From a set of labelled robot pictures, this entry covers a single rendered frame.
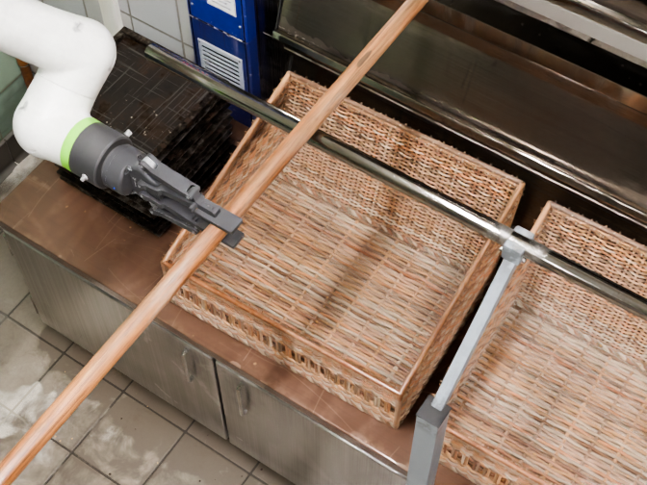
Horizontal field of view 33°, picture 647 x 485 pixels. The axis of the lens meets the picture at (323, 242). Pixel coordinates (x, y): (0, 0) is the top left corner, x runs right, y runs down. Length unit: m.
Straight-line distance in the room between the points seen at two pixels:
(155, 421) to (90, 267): 0.59
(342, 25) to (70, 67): 0.63
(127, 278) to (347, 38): 0.69
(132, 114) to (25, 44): 0.62
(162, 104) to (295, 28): 0.32
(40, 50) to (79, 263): 0.77
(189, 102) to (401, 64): 0.46
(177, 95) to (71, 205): 0.37
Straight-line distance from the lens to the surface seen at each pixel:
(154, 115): 2.30
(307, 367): 2.18
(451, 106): 2.14
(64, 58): 1.76
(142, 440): 2.84
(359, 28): 2.17
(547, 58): 1.96
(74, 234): 2.46
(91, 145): 1.74
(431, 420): 1.78
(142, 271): 2.38
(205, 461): 2.79
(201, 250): 1.64
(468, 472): 2.13
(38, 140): 1.79
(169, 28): 2.59
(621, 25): 1.64
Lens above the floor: 2.57
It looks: 56 degrees down
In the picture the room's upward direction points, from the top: straight up
